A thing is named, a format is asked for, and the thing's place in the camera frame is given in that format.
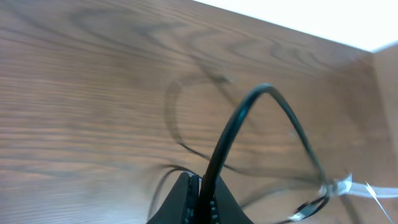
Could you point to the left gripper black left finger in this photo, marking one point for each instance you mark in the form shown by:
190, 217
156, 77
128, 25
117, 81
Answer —
179, 205

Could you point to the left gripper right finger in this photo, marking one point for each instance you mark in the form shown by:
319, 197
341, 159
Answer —
227, 210

